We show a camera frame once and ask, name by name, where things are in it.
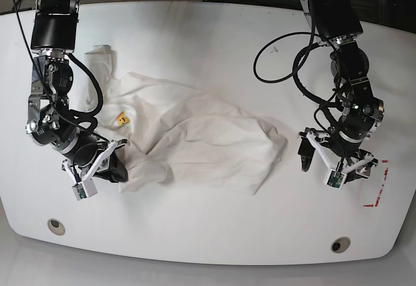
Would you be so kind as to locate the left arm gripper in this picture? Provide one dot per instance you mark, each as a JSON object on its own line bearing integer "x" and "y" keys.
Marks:
{"x": 336, "y": 154}

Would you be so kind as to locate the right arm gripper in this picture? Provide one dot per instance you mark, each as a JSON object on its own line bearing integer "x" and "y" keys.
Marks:
{"x": 84, "y": 150}

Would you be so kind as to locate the white printed t-shirt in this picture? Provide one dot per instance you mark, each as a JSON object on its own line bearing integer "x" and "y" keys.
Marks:
{"x": 178, "y": 133}

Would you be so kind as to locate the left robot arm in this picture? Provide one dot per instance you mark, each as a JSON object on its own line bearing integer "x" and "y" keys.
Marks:
{"x": 352, "y": 111}

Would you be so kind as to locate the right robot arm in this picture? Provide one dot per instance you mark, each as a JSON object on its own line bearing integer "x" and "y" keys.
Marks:
{"x": 51, "y": 121}

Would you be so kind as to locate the red tape rectangle marking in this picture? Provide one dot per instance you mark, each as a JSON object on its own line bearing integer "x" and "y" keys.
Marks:
{"x": 374, "y": 185}

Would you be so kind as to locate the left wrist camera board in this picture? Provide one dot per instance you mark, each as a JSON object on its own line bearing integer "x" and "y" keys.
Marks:
{"x": 334, "y": 179}

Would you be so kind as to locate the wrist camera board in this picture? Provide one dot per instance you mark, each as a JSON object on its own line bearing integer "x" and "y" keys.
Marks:
{"x": 84, "y": 189}
{"x": 334, "y": 179}

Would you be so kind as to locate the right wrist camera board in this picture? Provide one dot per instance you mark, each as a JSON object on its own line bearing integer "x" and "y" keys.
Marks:
{"x": 84, "y": 189}

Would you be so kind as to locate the left table cable grommet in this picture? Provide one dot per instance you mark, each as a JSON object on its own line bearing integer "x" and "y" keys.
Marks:
{"x": 56, "y": 227}

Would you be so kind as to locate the table cable grommet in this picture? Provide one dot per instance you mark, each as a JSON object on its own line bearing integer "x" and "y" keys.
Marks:
{"x": 340, "y": 245}
{"x": 56, "y": 227}

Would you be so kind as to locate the right table cable grommet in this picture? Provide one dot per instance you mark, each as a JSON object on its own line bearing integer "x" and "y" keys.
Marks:
{"x": 340, "y": 245}

